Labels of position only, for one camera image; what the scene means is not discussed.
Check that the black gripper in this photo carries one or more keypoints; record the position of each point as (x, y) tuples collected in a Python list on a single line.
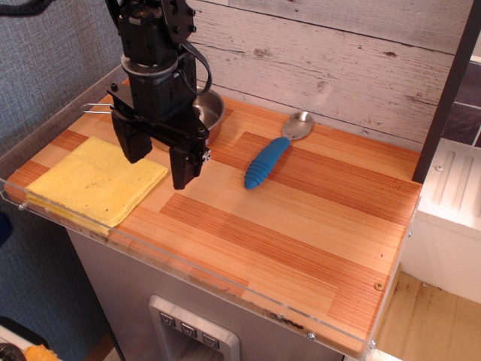
[(158, 103)]

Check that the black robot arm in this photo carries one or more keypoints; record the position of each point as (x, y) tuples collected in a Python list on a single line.
[(150, 30)]

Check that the yellow rag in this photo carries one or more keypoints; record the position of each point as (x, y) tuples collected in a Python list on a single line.
[(95, 186)]

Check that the small steel pot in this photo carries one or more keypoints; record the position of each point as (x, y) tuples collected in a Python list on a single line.
[(209, 108)]

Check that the toy fridge dispenser panel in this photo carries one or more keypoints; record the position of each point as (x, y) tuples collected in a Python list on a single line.
[(184, 335)]

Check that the orange cloth at corner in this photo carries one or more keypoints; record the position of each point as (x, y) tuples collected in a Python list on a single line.
[(39, 353)]

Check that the white toy sink unit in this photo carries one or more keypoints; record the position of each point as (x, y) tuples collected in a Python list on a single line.
[(443, 245)]

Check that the blue handled metal spoon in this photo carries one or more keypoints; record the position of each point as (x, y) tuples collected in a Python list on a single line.
[(296, 127)]

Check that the dark right post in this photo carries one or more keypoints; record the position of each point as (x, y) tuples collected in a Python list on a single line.
[(453, 82)]

